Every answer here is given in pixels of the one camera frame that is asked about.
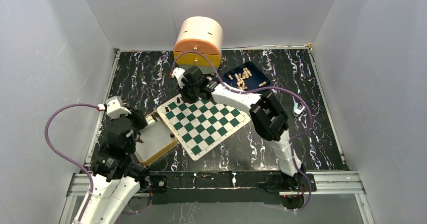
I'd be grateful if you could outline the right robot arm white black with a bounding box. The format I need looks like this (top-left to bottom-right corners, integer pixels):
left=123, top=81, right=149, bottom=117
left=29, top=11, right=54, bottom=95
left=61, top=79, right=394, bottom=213
left=170, top=66, right=304, bottom=191

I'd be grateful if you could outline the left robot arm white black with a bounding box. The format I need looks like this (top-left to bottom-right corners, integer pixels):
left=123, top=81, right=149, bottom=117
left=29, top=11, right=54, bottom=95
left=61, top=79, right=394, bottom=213
left=73, top=106, right=151, bottom=223

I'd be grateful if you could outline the green white chess board mat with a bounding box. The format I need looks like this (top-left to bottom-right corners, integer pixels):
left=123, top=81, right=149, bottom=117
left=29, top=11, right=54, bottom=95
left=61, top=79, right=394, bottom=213
left=156, top=95, right=250, bottom=161

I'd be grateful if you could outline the pile of light chess pieces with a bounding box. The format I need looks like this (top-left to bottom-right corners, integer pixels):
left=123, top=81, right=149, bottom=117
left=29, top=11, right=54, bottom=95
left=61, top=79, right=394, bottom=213
left=228, top=67, right=252, bottom=90

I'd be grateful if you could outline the dark brown pawn piece top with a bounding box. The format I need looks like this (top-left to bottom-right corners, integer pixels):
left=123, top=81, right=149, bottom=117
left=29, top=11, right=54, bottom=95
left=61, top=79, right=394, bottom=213
left=151, top=112, right=158, bottom=122

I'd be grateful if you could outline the gold metal tin tray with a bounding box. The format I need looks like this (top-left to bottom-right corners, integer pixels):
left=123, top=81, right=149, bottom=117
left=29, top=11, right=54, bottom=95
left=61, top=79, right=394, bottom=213
left=135, top=112, right=178, bottom=166

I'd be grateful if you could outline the round wooden drawer cabinet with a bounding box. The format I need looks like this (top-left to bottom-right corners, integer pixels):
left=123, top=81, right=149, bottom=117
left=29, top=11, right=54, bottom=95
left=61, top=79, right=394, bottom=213
left=173, top=16, right=223, bottom=74

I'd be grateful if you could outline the blue square tray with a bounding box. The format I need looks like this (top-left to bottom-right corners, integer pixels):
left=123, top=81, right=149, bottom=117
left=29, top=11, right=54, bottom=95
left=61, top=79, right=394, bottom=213
left=223, top=61, right=271, bottom=91

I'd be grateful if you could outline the light wooden pawn lone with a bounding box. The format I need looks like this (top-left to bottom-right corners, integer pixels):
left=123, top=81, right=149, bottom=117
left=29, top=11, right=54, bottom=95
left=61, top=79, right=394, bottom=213
left=258, top=81, right=267, bottom=88

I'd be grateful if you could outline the small white teal object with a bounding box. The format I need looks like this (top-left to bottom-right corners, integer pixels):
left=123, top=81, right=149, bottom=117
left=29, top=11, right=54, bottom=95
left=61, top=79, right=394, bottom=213
left=293, top=103, right=305, bottom=117

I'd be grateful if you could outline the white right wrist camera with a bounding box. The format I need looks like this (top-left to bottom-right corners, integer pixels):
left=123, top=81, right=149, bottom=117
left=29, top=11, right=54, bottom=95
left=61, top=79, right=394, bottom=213
left=171, top=67, right=185, bottom=89

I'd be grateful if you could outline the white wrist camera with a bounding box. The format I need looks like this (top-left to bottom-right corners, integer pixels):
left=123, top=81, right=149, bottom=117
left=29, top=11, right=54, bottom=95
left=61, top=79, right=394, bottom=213
left=97, top=96, right=131, bottom=119
left=171, top=67, right=185, bottom=89

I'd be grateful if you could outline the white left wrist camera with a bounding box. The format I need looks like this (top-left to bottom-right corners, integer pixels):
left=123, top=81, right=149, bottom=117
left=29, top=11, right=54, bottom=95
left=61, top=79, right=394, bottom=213
left=97, top=96, right=131, bottom=119

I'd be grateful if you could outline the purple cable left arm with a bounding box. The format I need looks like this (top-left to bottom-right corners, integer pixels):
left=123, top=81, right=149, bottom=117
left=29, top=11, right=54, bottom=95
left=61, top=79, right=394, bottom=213
left=44, top=103, right=153, bottom=224

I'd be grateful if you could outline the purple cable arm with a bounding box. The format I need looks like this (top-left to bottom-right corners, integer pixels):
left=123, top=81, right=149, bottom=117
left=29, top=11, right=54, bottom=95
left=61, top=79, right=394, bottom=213
left=44, top=103, right=153, bottom=224
left=170, top=51, right=314, bottom=213

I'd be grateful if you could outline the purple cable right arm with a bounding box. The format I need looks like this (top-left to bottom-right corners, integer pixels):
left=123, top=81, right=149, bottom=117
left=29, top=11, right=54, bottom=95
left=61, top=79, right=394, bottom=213
left=170, top=51, right=314, bottom=213

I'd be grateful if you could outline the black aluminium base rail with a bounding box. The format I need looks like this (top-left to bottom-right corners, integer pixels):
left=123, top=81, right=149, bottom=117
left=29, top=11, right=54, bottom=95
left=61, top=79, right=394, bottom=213
left=66, top=171, right=366, bottom=213

